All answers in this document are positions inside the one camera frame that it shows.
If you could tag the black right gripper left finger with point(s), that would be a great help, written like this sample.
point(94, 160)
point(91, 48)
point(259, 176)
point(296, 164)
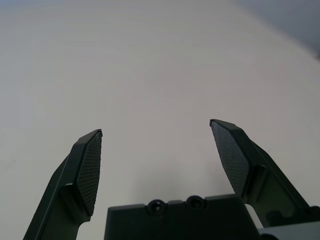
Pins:
point(70, 190)

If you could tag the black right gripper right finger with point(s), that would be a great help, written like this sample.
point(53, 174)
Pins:
point(250, 170)

